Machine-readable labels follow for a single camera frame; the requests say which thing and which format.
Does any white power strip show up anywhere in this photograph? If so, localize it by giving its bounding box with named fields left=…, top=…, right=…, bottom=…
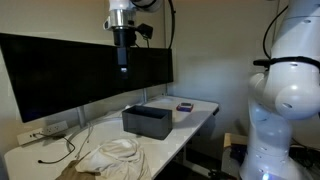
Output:
left=16, top=120, right=69, bottom=147

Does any white table leg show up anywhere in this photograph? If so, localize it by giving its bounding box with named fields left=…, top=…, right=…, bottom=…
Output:
left=181, top=146, right=214, bottom=178

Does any black camera on stand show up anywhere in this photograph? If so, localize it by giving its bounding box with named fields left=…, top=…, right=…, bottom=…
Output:
left=252, top=59, right=272, bottom=68

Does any thin black cable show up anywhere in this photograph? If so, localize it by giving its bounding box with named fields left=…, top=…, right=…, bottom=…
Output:
left=32, top=133, right=77, bottom=165

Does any black strap band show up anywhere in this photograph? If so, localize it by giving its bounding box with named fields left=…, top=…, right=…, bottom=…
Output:
left=268, top=55, right=320, bottom=72

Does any brown cloth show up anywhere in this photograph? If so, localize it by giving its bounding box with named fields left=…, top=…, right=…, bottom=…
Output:
left=54, top=159, right=102, bottom=180

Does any large black monitor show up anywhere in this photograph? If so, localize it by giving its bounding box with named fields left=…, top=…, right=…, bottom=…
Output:
left=0, top=33, right=129, bottom=124

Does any cardboard box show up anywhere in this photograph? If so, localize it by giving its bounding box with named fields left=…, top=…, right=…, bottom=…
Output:
left=223, top=132, right=249, bottom=148

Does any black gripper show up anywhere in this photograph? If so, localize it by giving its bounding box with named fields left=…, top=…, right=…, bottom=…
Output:
left=111, top=27, right=138, bottom=81

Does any small dark rectangular device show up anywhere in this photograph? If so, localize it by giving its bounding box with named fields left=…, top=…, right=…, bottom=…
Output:
left=176, top=102, right=195, bottom=113

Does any white cloth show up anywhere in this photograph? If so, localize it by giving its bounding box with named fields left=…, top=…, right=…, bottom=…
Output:
left=74, top=137, right=153, bottom=180

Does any thin white cable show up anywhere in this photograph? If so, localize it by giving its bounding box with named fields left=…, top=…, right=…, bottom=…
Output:
left=74, top=121, right=94, bottom=160

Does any dark grey rectangular box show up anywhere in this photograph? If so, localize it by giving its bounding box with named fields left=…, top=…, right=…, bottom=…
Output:
left=121, top=104, right=174, bottom=141

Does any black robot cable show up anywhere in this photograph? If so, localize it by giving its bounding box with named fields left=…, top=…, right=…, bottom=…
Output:
left=133, top=0, right=289, bottom=61

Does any dark blue box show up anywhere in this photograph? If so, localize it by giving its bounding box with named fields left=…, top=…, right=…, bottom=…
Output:
left=229, top=143, right=249, bottom=166

